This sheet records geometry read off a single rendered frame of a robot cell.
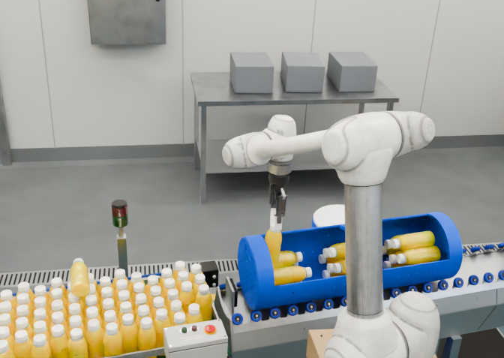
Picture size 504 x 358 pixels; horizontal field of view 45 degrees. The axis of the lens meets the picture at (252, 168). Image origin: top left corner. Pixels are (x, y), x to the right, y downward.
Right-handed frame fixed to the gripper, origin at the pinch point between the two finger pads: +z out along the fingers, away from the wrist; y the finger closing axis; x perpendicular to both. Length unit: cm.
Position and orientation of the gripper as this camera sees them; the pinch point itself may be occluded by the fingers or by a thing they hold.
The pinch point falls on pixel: (276, 219)
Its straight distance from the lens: 231.7
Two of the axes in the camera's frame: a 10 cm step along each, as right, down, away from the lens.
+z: -0.4, 9.0, 4.4
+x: -9.6, 0.9, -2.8
